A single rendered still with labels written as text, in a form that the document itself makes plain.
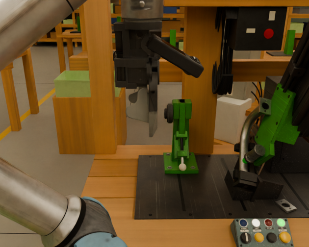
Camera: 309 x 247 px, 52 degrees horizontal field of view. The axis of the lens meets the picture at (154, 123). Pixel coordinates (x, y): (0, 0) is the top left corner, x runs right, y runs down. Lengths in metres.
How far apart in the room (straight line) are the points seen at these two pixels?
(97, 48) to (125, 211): 0.63
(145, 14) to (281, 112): 0.60
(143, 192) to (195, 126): 0.41
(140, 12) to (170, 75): 0.84
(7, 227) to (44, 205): 1.96
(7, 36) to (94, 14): 0.89
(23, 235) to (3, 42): 2.14
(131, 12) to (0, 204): 0.40
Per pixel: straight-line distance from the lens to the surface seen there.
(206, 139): 1.40
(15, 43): 0.41
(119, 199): 1.13
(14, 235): 2.50
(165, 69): 1.37
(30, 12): 0.40
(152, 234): 0.96
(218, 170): 1.27
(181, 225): 0.99
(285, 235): 0.96
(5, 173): 0.62
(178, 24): 7.93
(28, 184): 0.64
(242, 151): 1.14
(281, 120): 1.02
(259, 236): 0.94
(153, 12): 0.57
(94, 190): 1.19
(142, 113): 0.59
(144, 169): 1.26
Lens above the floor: 1.54
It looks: 22 degrees down
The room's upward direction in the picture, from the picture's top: straight up
